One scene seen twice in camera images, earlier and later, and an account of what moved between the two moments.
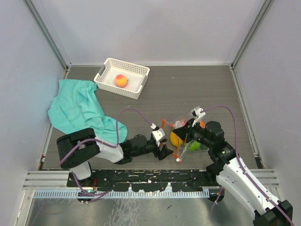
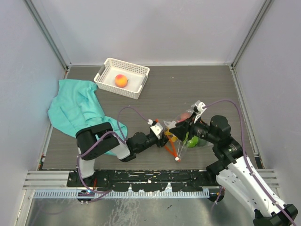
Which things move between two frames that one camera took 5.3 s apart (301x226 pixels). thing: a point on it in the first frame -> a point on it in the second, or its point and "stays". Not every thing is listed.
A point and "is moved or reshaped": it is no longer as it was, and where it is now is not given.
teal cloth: (76, 107) stays
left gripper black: (163, 152) -> (163, 138)
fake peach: (121, 80) stays
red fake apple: (178, 124) is moved or reshaped
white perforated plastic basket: (124, 78) stays
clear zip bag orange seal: (179, 148) is moved or reshaped
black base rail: (147, 180) stays
